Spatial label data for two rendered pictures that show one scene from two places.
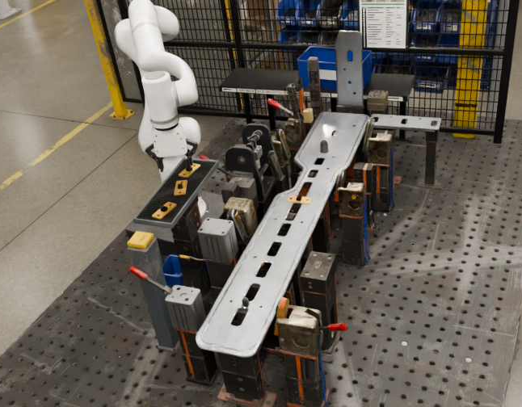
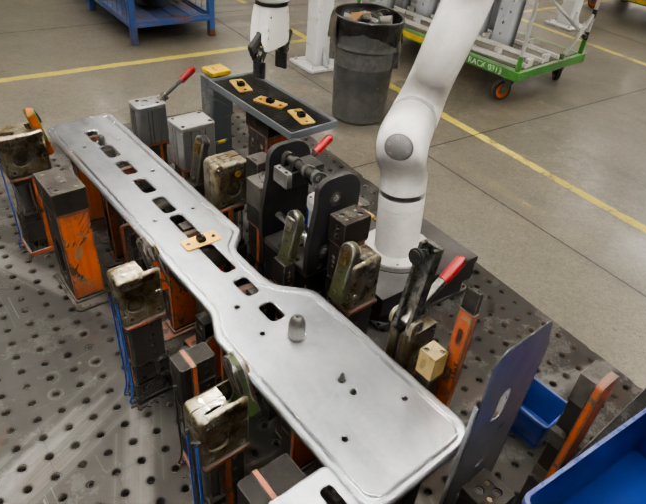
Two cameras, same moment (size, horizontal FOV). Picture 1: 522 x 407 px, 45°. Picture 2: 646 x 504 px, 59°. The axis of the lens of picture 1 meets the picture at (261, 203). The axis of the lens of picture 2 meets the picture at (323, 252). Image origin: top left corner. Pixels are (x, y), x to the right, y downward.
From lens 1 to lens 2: 2.66 m
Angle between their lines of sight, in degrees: 85
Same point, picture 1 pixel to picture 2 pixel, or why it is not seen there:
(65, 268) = (600, 350)
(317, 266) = (56, 177)
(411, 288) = (27, 406)
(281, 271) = (104, 173)
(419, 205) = not seen: outside the picture
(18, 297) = (560, 304)
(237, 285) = (132, 148)
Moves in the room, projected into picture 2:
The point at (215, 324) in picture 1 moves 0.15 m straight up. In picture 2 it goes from (107, 124) to (99, 72)
